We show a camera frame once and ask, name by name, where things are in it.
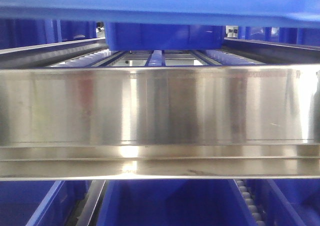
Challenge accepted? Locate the steel front shelf beam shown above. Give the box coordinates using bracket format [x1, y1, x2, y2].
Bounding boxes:
[0, 64, 320, 181]

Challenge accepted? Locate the lower shelf middle blue bin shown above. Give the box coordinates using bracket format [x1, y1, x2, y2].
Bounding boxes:
[96, 179, 257, 226]

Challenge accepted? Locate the lower shelf right blue bin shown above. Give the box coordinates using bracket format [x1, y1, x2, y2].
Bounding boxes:
[245, 179, 320, 226]

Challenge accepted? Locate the shelf blue bin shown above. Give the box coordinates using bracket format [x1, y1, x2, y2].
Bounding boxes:
[96, 179, 257, 226]
[0, 180, 91, 226]
[245, 179, 320, 226]

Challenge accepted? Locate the lower white roller track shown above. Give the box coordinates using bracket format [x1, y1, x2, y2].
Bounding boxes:
[235, 179, 266, 226]

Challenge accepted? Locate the blue bin interior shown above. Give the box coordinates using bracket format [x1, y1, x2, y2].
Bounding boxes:
[0, 0, 320, 28]

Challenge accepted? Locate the blue bin middle far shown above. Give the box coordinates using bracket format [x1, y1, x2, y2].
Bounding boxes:
[104, 22, 226, 51]

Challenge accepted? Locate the lower shelf left blue bin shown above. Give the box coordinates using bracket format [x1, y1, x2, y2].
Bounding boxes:
[0, 180, 91, 226]

